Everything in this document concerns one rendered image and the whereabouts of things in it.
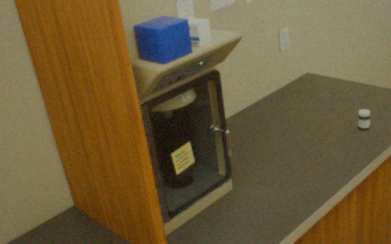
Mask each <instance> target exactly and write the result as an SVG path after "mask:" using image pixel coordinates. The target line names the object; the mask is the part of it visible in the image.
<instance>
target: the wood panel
mask: <svg viewBox="0 0 391 244"><path fill-rule="evenodd" d="M14 2H15V4H16V9H17V12H18V15H19V17H20V23H21V26H22V28H23V30H24V35H25V39H26V42H27V47H28V49H29V52H30V55H31V61H32V63H33V66H34V70H35V73H36V77H37V81H38V84H39V86H40V89H41V92H42V98H43V101H44V102H45V108H46V110H47V114H48V119H49V121H50V124H51V126H52V132H53V135H54V138H55V141H56V145H57V148H58V150H59V156H60V159H61V161H62V164H63V169H64V172H65V175H66V180H67V182H68V185H69V188H70V194H71V196H72V199H73V201H74V205H75V206H76V207H78V208H79V209H81V211H84V212H85V213H86V214H88V215H90V216H91V217H92V218H93V219H95V220H96V221H98V222H100V223H101V224H103V225H105V226H107V228H109V229H111V230H112V231H113V232H114V233H116V234H118V236H121V237H122V238H124V239H125V240H127V241H128V242H130V243H131V244H167V240H166V236H165V227H164V223H163V220H162V216H161V209H160V205H159V199H158V192H157V189H156V185H155V182H154V172H153V168H152V164H151V161H150V154H149V150H148V144H147V137H146V134H145V130H144V127H143V123H142V113H141V109H140V106H139V99H138V95H137V89H136V82H135V79H134V75H133V72H132V68H131V59H130V54H129V51H128V44H127V40H126V34H125V27H124V24H123V20H122V16H121V9H120V3H119V0H14Z"/></svg>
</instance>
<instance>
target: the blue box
mask: <svg viewBox="0 0 391 244"><path fill-rule="evenodd" d="M134 30H135V33H136V41H137V47H138V52H139V58H140V59H142V60H147V61H149V62H155V63H158V64H168V63H169V62H172V61H174V60H176V59H178V58H182V57H184V56H186V55H187V54H190V53H192V52H193V49H192V44H191V39H190V29H189V24H188V19H180V18H175V17H169V16H164V15H162V16H160V17H158V18H157V19H151V20H149V21H147V22H142V23H140V24H139V25H134Z"/></svg>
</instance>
